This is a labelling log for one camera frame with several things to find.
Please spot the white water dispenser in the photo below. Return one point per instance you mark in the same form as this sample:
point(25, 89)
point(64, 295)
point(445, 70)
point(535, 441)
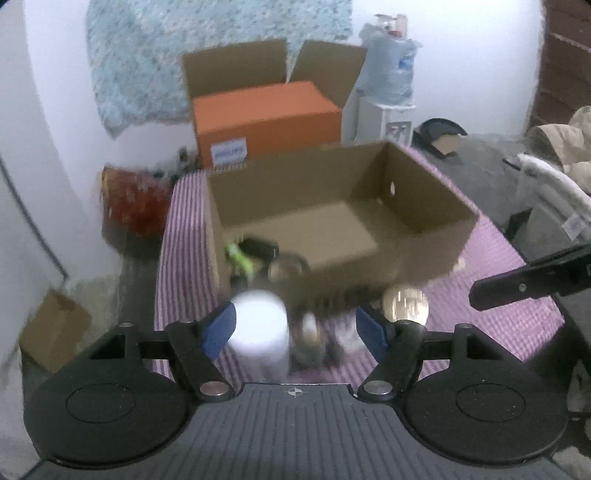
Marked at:
point(374, 120)

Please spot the red gift bag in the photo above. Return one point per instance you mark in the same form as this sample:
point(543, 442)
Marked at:
point(134, 198)

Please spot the blue water jug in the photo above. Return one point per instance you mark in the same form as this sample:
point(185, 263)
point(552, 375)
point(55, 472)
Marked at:
point(388, 64)

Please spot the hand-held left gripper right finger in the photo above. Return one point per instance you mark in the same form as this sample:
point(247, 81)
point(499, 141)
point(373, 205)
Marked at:
point(371, 332)

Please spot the green glue stick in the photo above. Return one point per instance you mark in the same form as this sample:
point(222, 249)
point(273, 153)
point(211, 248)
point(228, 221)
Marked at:
point(238, 258)

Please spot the gold lid jar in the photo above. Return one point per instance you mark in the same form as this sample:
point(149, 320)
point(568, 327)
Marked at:
point(406, 304)

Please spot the orange box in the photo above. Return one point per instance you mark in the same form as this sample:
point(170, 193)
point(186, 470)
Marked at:
point(263, 120)

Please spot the large cardboard box with flaps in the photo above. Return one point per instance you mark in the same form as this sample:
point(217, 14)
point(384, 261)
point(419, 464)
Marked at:
point(231, 64)

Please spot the purple checkered tablecloth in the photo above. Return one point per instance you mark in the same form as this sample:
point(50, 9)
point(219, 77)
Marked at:
point(485, 323)

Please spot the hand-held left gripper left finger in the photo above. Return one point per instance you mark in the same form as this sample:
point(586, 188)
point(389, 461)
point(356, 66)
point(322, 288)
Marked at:
point(219, 330)

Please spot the small cardboard box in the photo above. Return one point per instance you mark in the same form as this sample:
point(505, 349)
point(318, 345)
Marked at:
point(51, 327)

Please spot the brown cardboard box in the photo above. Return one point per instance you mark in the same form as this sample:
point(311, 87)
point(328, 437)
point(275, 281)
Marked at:
point(323, 230)

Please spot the beige jacket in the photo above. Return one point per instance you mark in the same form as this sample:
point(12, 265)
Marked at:
point(558, 138)

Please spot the cardboard piece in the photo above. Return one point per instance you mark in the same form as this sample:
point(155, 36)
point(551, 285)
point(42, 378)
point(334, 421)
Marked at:
point(445, 145)

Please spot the white pill bottle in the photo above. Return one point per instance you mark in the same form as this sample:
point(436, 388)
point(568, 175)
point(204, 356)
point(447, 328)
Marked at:
point(258, 327)

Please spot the green dropper bottle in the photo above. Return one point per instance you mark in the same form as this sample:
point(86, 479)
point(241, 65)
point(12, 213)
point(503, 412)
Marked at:
point(307, 341)

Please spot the brown wooden cabinet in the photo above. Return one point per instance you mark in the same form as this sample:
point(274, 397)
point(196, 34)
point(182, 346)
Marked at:
point(568, 60)

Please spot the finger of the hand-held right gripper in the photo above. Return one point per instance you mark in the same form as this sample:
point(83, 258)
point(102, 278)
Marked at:
point(521, 286)

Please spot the floral wall cloth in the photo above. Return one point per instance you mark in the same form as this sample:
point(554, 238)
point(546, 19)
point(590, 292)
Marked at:
point(138, 55)

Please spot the black dustpan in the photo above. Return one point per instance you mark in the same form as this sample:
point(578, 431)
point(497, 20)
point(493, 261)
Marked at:
point(438, 127)

